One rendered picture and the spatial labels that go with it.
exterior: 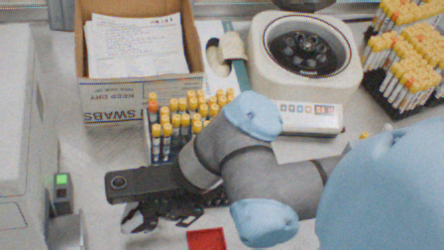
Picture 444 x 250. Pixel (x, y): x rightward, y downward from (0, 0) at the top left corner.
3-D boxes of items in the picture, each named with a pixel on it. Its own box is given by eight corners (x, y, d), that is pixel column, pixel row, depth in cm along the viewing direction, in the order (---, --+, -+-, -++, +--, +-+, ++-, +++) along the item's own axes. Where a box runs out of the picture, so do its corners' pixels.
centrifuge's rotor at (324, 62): (270, 88, 103) (277, 65, 97) (264, 40, 112) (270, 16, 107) (337, 93, 105) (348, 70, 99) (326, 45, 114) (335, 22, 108)
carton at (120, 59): (82, 129, 97) (73, 79, 85) (81, 34, 114) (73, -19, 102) (200, 121, 102) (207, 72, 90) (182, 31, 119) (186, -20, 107)
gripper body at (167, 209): (184, 231, 78) (228, 196, 71) (138, 224, 73) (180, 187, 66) (178, 190, 82) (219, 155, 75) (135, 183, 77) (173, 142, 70)
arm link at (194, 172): (196, 171, 63) (188, 123, 68) (178, 187, 66) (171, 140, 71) (240, 181, 68) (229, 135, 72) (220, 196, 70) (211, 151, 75)
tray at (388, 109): (422, 111, 112) (427, 104, 110) (394, 122, 109) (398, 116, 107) (378, 62, 121) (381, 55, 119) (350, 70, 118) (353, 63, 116)
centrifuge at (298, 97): (248, 134, 102) (259, 97, 92) (241, 40, 120) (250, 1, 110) (355, 140, 104) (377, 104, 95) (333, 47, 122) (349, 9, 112)
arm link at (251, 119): (252, 132, 56) (234, 77, 61) (199, 178, 63) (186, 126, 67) (296, 143, 61) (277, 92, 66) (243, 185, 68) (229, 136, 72)
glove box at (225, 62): (201, 119, 103) (205, 90, 95) (185, 43, 116) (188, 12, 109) (256, 116, 105) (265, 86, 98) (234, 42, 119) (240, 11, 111)
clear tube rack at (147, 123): (147, 168, 94) (148, 147, 88) (143, 127, 99) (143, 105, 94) (247, 159, 98) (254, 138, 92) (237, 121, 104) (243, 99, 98)
